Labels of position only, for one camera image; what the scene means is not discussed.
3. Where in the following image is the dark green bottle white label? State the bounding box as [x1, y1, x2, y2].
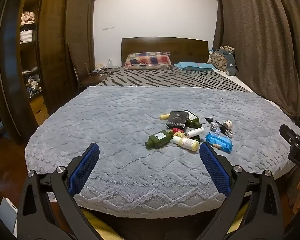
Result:
[185, 110, 203, 128]
[145, 130, 173, 150]

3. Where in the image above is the white box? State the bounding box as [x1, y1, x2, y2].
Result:
[0, 197, 18, 232]

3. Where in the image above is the white mattress sheet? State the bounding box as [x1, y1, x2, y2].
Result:
[214, 69, 253, 92]

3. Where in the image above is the white cable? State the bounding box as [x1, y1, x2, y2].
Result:
[90, 68, 112, 77]

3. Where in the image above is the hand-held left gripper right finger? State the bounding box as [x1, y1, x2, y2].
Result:
[199, 141, 282, 240]

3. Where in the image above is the wooden nightstand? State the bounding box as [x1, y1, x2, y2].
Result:
[77, 66, 120, 93]

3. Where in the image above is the jumbled clothes pile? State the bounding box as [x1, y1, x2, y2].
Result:
[22, 66, 43, 98]

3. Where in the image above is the black thread spool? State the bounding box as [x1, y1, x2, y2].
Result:
[219, 126, 233, 137]

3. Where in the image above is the black box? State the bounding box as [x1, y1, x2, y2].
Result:
[166, 111, 189, 130]

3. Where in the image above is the clear plastic wrapper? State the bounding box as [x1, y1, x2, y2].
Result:
[210, 121, 222, 135]

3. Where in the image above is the brown curtain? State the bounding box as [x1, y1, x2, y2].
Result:
[212, 0, 300, 123]

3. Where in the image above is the plaid pillow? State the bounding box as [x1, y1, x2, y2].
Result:
[122, 52, 173, 70]

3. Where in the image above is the white bottle yellow liquid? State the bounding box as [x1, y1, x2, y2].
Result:
[172, 135, 200, 152]

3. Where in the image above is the small white bottle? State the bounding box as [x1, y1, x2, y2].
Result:
[186, 127, 205, 138]

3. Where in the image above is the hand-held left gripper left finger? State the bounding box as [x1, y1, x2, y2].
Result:
[16, 142, 103, 240]

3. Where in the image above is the patterned plush toy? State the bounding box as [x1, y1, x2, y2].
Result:
[209, 45, 238, 77]

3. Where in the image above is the folded clothes stack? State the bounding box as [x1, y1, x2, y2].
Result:
[20, 11, 38, 43]

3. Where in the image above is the blue pillow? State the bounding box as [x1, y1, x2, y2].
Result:
[174, 62, 217, 72]

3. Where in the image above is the grey fluffy blanket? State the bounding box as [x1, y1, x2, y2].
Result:
[25, 86, 300, 218]

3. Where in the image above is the blue wipes packet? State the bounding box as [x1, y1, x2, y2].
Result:
[205, 132, 233, 153]

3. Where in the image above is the black striped bedsheet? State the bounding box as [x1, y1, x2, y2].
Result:
[97, 67, 250, 93]

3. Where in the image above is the wooden wardrobe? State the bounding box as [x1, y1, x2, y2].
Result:
[0, 0, 95, 145]

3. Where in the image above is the dark wooden headboard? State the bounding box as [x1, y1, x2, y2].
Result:
[121, 37, 209, 67]

